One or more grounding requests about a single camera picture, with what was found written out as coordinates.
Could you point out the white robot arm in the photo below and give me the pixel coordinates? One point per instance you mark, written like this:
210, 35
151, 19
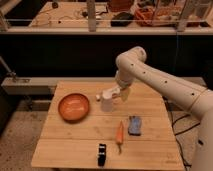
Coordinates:
189, 96

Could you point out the white eraser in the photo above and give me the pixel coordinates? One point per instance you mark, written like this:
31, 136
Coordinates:
115, 91

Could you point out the orange bowl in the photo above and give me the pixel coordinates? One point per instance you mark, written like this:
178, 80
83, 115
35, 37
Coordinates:
74, 107

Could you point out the orange toy carrot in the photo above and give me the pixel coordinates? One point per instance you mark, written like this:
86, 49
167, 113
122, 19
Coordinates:
119, 136

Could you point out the blue sponge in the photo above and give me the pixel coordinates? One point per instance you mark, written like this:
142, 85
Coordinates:
134, 125

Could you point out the black binder clip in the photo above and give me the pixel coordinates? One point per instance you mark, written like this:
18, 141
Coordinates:
101, 154

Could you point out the black bag on bench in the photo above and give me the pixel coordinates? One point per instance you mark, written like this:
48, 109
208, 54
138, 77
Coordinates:
121, 20

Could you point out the orange tool case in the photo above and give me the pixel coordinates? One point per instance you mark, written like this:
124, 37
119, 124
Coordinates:
157, 17

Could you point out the wooden workbench in background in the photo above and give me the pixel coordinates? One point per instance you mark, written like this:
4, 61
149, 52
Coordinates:
70, 15

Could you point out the metal clamp bracket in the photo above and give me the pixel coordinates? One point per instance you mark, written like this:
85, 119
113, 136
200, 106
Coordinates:
12, 74

